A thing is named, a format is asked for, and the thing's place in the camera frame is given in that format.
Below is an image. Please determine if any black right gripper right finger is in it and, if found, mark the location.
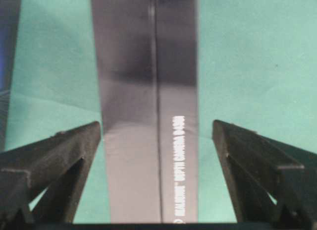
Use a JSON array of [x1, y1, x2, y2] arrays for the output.
[[212, 120, 317, 224]]

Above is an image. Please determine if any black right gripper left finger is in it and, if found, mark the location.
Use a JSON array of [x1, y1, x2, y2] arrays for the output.
[[0, 121, 101, 224]]

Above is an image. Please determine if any black camera box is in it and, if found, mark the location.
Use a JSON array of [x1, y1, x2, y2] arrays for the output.
[[91, 0, 198, 224], [0, 0, 22, 152]]

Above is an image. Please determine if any green table cloth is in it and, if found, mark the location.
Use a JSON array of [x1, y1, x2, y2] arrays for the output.
[[0, 0, 317, 223]]

